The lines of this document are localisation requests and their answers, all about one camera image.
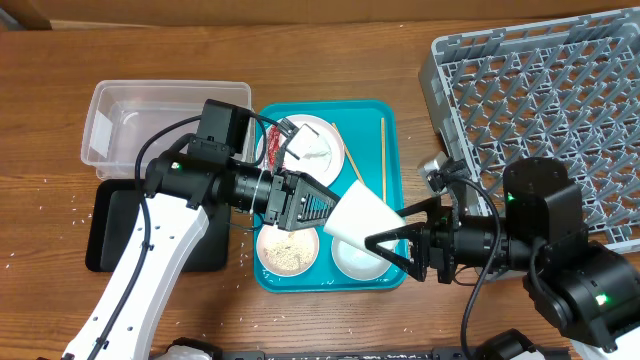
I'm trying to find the large white plate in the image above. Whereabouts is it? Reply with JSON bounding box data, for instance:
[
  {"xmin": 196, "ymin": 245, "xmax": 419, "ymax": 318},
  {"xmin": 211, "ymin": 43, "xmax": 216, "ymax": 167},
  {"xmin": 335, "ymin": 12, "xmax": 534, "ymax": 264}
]
[{"xmin": 283, "ymin": 114, "xmax": 345, "ymax": 186}]

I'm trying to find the white napkin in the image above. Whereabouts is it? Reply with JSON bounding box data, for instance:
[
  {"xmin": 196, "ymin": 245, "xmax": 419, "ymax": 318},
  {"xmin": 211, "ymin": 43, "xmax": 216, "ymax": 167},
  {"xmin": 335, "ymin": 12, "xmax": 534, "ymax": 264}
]
[{"xmin": 299, "ymin": 134, "xmax": 332, "ymax": 167}]

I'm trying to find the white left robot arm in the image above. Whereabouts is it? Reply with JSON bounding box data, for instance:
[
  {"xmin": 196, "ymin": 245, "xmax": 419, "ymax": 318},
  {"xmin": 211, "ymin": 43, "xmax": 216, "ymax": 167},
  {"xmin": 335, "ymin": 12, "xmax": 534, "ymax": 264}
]
[{"xmin": 63, "ymin": 100, "xmax": 340, "ymax": 359}]

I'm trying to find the clear plastic bin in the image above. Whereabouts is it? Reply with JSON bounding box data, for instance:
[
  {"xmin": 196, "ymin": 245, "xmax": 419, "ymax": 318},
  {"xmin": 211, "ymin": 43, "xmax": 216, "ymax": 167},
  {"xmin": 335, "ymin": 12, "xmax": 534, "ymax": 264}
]
[{"xmin": 80, "ymin": 80, "xmax": 252, "ymax": 180}]

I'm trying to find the black rail at bottom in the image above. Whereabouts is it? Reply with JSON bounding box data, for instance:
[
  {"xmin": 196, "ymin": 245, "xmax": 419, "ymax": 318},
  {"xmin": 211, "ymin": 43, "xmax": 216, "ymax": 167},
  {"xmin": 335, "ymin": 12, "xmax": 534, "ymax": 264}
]
[{"xmin": 149, "ymin": 329, "xmax": 576, "ymax": 360}]

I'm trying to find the teal plastic tray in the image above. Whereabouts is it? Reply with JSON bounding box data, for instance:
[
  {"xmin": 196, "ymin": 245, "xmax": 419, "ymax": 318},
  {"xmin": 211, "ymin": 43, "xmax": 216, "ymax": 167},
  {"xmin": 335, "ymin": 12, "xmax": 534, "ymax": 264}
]
[{"xmin": 254, "ymin": 100, "xmax": 406, "ymax": 293}]

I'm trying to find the grey white bowl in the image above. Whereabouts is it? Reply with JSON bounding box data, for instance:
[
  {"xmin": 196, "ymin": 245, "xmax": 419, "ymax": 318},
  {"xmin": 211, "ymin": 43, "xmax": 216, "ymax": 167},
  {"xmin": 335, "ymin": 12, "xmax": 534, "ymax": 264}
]
[{"xmin": 331, "ymin": 238, "xmax": 391, "ymax": 281}]

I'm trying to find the red snack wrapper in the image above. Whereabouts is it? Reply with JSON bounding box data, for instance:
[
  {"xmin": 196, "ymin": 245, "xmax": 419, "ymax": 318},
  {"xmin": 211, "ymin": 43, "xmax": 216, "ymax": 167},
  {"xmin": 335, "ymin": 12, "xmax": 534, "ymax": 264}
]
[{"xmin": 267, "ymin": 125, "xmax": 281, "ymax": 170}]

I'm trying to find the black rectangular tray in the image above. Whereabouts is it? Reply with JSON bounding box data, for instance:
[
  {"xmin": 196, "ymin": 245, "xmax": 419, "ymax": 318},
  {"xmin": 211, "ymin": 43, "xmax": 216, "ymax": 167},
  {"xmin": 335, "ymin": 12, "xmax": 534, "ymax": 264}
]
[{"xmin": 85, "ymin": 179, "xmax": 231, "ymax": 272}]

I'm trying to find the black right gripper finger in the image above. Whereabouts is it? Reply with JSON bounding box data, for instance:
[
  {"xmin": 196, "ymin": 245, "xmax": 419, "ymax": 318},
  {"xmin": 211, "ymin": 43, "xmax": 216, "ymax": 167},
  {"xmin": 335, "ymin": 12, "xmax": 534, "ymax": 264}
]
[
  {"xmin": 365, "ymin": 223, "xmax": 426, "ymax": 282},
  {"xmin": 397, "ymin": 196, "xmax": 452, "ymax": 218}
]

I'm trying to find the left wooden chopstick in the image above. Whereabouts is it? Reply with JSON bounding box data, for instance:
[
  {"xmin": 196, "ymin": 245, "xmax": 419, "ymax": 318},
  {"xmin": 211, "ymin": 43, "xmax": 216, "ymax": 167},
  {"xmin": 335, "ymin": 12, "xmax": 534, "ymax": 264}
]
[{"xmin": 331, "ymin": 123, "xmax": 366, "ymax": 185}]

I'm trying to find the grey dishwasher rack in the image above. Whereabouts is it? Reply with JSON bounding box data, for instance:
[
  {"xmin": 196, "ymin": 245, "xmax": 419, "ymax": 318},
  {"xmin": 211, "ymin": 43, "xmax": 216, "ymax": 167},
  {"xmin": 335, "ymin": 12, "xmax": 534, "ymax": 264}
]
[{"xmin": 419, "ymin": 8, "xmax": 639, "ymax": 254}]

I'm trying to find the pink bowl with rice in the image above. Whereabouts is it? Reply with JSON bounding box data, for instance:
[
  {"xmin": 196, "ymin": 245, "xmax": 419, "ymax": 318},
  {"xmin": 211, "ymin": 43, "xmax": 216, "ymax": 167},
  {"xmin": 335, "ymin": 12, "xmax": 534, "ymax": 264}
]
[{"xmin": 255, "ymin": 226, "xmax": 319, "ymax": 277}]

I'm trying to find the white paper cup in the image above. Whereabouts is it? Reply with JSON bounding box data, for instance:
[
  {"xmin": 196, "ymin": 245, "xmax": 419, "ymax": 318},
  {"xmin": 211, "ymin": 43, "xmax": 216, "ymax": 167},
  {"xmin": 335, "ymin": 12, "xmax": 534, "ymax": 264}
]
[{"xmin": 324, "ymin": 180, "xmax": 406, "ymax": 258}]

